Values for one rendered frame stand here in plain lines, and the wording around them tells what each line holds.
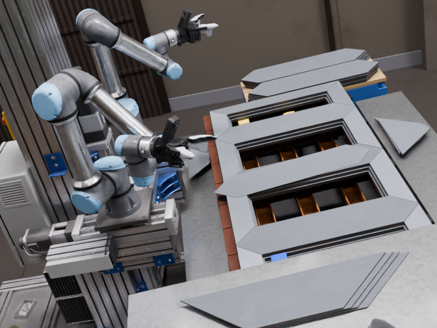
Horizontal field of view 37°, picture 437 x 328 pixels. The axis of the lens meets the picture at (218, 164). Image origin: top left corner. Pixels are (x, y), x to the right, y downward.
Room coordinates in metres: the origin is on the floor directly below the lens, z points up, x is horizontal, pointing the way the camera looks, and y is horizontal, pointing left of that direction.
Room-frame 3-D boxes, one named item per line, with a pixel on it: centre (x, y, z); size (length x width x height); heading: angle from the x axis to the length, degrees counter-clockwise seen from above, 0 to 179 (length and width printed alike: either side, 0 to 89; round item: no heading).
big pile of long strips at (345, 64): (3.48, -0.65, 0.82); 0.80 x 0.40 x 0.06; 88
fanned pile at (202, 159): (3.04, 0.10, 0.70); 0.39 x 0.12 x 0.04; 178
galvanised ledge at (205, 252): (2.68, 0.14, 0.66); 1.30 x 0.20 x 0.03; 178
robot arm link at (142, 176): (2.00, 0.26, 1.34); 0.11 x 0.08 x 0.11; 147
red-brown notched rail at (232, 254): (2.48, 0.02, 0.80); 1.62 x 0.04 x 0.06; 178
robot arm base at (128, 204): (2.24, 0.42, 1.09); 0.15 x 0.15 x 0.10
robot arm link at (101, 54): (2.86, 0.40, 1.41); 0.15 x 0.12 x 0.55; 18
